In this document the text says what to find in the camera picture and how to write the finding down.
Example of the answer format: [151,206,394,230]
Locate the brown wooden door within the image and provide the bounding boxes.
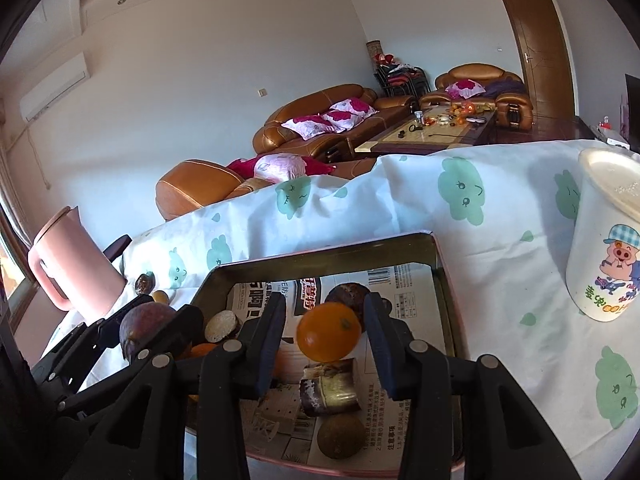
[502,0,575,133]

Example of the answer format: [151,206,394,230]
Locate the pink kettle jug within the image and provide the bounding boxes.
[28,206,126,323]

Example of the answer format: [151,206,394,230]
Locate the small yellow longan fruit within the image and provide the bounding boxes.
[151,289,170,304]

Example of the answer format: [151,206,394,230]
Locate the brown white sliced fruit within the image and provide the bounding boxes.
[298,359,361,417]

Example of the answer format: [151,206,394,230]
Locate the brown round fruit in tray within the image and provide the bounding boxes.
[317,413,367,460]

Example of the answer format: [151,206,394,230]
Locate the pink white armchair cushion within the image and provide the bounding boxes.
[445,78,486,100]

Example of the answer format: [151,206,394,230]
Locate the white cartoon pig mug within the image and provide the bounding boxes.
[565,148,639,322]

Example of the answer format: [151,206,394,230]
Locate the brown leather armchair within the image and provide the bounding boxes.
[419,63,534,131]
[155,159,272,221]

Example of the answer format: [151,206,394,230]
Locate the white air conditioner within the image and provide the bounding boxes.
[20,52,90,124]

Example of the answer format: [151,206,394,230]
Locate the large orange in tray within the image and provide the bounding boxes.
[190,342,217,359]

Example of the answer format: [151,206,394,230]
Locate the pink white sofa cushion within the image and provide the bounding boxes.
[282,98,378,141]

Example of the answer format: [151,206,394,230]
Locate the white cloud pattern tablecloth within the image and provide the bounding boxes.
[41,138,640,480]

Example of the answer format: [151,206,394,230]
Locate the dark mangosteen on cloth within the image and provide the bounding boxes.
[134,272,155,295]

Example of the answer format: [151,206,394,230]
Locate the black television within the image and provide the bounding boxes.
[625,74,640,153]

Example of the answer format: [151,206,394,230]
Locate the brown leather long sofa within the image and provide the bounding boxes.
[253,84,418,162]

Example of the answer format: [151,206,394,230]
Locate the small orange tangerine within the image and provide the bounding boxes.
[295,302,361,363]

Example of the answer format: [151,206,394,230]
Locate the brown leather armchair near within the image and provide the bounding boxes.
[155,159,272,221]

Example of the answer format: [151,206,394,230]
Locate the large purple passion fruit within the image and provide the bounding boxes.
[119,302,176,362]

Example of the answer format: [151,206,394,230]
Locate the brown leather far armchair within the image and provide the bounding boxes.
[419,63,534,131]

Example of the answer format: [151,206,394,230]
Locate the stacked dark chairs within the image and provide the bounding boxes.
[373,53,431,99]

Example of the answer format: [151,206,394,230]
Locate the metal tray with paper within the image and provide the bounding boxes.
[193,233,465,478]

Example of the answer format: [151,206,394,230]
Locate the white rice cake round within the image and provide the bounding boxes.
[204,310,240,344]

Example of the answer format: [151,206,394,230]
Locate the light pink pillow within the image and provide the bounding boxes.
[254,153,306,183]

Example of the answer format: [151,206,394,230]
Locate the wooden coffee table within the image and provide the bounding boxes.
[355,102,497,157]

